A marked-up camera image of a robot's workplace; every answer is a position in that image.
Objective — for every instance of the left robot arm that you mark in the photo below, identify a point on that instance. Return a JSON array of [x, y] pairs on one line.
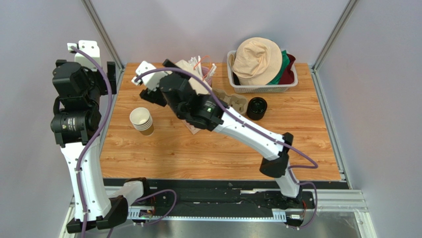
[[76, 124]]

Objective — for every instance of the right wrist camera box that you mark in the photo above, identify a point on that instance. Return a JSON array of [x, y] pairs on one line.
[[151, 81]]

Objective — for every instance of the dark red cloth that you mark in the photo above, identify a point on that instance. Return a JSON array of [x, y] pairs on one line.
[[288, 77]]

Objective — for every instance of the white plastic basket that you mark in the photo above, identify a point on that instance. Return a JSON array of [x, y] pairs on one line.
[[234, 82]]

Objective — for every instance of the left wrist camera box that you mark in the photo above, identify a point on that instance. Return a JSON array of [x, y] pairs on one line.
[[91, 49]]

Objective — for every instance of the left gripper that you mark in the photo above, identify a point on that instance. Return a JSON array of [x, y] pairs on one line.
[[110, 75]]

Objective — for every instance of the beige bucket hat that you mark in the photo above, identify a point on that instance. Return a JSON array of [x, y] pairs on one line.
[[257, 61]]

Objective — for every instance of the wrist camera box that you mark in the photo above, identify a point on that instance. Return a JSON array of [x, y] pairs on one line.
[[151, 81], [91, 49]]

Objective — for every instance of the stack of paper cups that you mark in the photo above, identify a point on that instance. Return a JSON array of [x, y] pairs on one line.
[[142, 121]]

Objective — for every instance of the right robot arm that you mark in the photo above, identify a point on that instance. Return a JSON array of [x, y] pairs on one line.
[[192, 101]]

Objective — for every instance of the white paper takeout bag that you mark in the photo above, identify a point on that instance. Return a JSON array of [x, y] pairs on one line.
[[198, 87]]

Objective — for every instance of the green cloth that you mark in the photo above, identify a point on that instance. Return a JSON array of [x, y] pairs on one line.
[[285, 62]]

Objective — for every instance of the stack of black lids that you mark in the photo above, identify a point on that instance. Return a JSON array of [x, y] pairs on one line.
[[257, 108]]

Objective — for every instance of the cardboard cup carrier tray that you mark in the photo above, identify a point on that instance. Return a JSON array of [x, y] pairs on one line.
[[237, 102]]

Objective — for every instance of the wrapped white straws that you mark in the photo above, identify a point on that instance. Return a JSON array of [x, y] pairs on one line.
[[202, 64]]

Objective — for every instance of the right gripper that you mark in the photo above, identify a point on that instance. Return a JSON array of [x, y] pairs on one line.
[[153, 96]]

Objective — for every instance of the pink straw holder cup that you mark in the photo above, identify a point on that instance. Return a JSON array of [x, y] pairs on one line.
[[206, 77]]

